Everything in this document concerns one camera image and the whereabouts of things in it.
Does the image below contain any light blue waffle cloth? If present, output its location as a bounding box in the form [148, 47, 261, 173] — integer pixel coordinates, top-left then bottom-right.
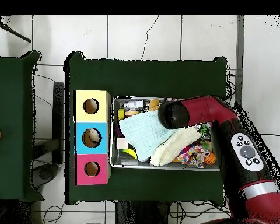
[118, 110, 178, 163]

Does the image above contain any shallow clear mesh bin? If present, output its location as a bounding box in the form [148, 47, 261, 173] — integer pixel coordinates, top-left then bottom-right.
[109, 95, 226, 172]

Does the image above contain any wooden box with three holes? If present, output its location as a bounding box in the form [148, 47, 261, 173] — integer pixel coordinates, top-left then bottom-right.
[73, 90, 111, 186]

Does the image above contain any tan plush animal toy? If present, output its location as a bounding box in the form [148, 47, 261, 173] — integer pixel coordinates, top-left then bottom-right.
[148, 99, 161, 111]

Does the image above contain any tan cardboard square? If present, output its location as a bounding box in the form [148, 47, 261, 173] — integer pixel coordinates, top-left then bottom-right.
[116, 138, 129, 150]

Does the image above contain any cream knitted cloth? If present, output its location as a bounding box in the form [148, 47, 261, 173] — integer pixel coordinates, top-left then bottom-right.
[149, 127, 202, 167]

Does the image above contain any dark green table cloth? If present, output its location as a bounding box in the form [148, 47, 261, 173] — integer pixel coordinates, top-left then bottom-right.
[64, 51, 228, 206]

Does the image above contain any colourful patterned cloth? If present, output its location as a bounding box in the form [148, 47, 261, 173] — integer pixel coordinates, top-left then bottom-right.
[177, 143, 210, 168]

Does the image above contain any small orange basketball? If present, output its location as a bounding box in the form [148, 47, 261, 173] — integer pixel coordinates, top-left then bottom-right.
[203, 152, 217, 166]

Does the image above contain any black floor beam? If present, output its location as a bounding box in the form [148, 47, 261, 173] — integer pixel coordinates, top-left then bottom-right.
[52, 81, 65, 165]

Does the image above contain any grey floor foot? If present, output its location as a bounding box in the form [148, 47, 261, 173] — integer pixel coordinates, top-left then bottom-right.
[32, 163, 60, 188]

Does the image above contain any dark green side table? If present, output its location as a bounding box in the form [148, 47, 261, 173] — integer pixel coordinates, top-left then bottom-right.
[0, 51, 44, 202]

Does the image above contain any black tripod leg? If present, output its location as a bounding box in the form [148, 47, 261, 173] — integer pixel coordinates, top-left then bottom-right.
[0, 20, 32, 43]

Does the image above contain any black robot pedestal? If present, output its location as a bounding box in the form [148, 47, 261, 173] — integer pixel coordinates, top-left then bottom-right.
[115, 201, 171, 224]

